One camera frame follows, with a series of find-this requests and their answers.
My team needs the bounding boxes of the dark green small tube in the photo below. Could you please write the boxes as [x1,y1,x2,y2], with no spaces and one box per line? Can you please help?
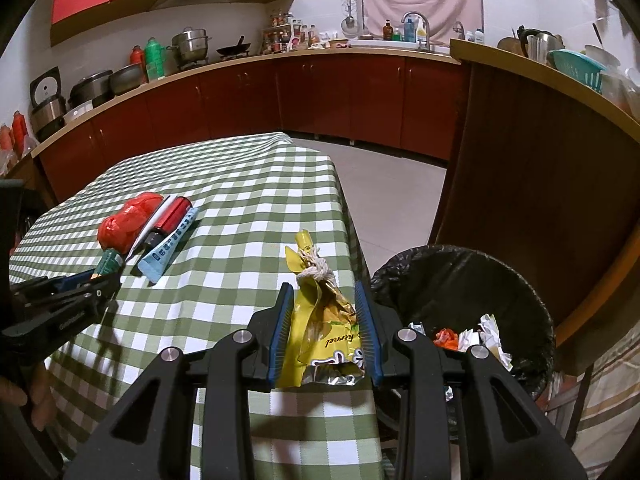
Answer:
[91,248,125,278]

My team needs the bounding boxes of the yellow snack wrapper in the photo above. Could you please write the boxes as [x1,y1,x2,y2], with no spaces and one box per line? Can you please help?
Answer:
[277,230,366,389]

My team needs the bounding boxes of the red plastic bag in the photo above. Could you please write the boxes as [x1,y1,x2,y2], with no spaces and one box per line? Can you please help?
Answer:
[96,192,163,255]

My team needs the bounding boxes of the light blue tube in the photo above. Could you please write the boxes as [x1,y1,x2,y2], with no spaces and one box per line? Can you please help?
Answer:
[138,207,198,284]

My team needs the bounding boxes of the white stick pen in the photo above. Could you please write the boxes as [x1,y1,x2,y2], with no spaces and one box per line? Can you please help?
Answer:
[124,194,176,261]

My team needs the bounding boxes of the orange wrapper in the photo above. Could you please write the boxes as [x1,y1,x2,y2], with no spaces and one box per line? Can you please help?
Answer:
[433,328,459,351]

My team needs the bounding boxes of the red spray can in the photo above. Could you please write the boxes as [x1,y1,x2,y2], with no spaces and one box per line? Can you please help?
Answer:
[142,196,192,252]

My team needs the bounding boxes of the red lower kitchen cabinets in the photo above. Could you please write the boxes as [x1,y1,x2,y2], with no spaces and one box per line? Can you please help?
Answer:
[35,52,469,202]

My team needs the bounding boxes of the person's hand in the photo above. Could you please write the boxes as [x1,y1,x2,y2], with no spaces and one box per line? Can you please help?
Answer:
[0,363,56,431]

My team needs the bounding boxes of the black bin with bag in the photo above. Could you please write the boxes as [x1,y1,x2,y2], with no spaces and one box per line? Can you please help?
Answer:
[371,245,555,400]

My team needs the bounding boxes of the green white checkered tablecloth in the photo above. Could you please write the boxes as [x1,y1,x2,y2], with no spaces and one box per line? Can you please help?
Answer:
[8,132,384,479]

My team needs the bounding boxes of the rice cooker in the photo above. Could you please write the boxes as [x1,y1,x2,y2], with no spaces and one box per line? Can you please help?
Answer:
[29,66,66,142]

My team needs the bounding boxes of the grey pressure cooker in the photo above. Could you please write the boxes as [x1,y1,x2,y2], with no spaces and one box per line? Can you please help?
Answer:
[68,70,115,108]

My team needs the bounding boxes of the dark cooking pot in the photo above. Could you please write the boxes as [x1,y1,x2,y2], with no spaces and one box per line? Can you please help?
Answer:
[110,63,145,96]

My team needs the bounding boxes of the brown wooden counter unit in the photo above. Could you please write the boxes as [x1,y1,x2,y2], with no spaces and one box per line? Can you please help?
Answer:
[431,40,639,375]

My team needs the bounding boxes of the striped fabric chair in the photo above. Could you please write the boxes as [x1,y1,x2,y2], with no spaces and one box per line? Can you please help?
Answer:
[539,327,639,479]

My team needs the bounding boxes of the red thermos bottle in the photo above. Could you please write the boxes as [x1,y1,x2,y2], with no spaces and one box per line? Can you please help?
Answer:
[130,46,145,70]

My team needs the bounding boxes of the green thermos jug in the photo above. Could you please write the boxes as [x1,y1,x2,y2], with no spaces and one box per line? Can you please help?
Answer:
[144,37,165,81]

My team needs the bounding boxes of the steel stock pot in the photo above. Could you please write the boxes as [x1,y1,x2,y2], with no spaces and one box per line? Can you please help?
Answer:
[167,27,209,67]

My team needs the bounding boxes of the black wok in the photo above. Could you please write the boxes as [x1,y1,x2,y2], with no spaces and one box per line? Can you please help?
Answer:
[216,35,250,58]

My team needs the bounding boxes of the spice rack with jars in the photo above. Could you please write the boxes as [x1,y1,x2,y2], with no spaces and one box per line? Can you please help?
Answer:
[262,11,294,54]

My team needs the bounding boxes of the brown glass bottle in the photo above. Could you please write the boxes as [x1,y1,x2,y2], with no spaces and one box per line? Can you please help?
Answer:
[382,20,394,40]

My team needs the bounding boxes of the chrome sink faucet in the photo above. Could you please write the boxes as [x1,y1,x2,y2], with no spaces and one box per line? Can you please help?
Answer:
[401,11,432,52]

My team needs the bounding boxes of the steel kettle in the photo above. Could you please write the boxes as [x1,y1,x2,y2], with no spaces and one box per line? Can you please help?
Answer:
[516,25,565,64]

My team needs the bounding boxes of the teal plastic basket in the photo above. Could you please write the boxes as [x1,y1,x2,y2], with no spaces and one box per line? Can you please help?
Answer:
[547,49,606,93]

